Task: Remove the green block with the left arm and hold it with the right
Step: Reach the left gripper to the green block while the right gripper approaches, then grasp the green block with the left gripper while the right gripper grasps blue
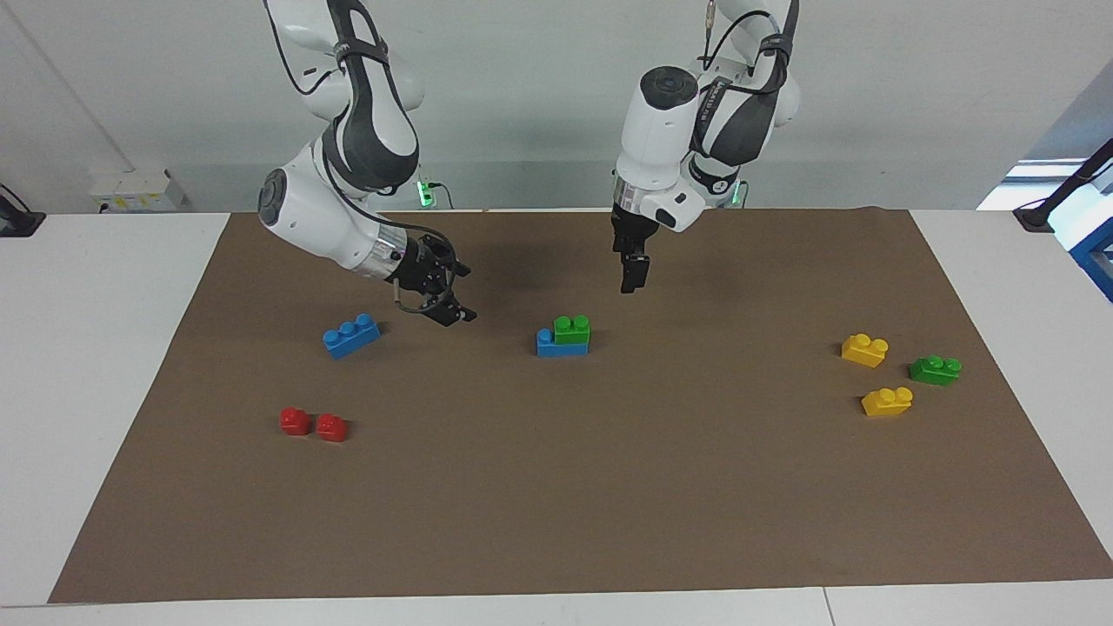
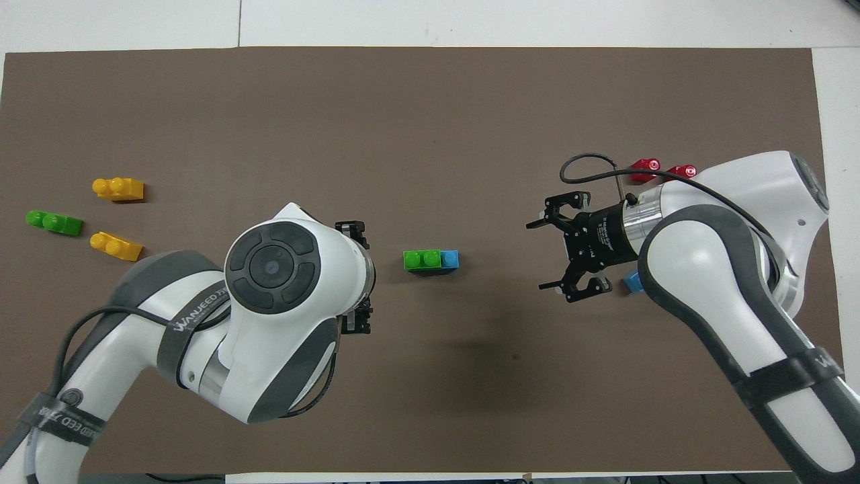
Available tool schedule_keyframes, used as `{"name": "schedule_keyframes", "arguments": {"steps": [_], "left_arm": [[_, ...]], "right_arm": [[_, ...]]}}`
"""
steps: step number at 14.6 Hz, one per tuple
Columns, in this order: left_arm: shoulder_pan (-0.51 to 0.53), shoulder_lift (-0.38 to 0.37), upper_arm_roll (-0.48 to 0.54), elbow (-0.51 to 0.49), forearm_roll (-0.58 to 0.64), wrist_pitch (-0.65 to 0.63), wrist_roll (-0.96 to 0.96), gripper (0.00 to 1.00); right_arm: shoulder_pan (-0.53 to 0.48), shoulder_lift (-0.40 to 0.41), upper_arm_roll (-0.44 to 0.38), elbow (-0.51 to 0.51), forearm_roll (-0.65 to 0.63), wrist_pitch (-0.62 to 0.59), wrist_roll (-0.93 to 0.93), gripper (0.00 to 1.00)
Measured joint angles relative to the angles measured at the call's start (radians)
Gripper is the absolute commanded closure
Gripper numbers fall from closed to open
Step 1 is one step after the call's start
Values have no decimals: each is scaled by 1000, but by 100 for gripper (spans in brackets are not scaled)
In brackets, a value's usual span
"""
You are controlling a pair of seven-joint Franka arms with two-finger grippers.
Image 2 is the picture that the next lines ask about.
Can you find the black cable under table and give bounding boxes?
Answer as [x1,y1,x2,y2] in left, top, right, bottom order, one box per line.
[144,473,226,484]

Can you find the green two-stud toy block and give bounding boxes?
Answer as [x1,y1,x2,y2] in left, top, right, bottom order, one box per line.
[403,249,442,272]
[26,210,84,237]

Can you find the brown table mat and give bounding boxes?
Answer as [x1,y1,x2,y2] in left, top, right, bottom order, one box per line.
[0,46,855,475]

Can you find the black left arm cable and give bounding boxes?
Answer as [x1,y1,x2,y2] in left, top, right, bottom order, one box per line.
[50,305,337,419]

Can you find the yellow two-stud toy block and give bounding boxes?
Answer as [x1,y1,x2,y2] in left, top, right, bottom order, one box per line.
[92,177,144,202]
[90,231,144,262]

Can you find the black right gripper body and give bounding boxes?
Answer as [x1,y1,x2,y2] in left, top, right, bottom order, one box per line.
[564,205,639,271]

